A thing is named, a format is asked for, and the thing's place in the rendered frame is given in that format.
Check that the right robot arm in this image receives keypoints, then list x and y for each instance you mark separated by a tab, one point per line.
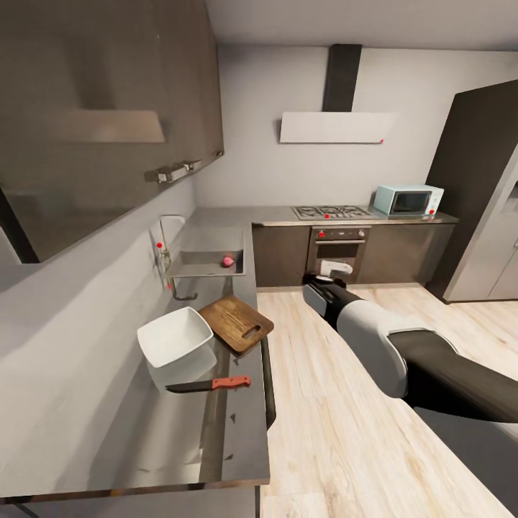
471	408

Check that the microwave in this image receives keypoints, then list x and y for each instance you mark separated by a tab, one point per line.
407	199

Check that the fridge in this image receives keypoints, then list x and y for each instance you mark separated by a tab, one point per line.
476	163

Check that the cutting board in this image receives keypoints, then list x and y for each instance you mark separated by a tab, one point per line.
231	320

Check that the parer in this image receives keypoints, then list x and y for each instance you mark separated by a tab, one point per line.
212	384

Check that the burner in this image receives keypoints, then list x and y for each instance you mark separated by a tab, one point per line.
332	212

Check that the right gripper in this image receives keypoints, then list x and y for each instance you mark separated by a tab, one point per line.
311	277

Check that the bowl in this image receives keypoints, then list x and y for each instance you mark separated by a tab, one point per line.
170	338

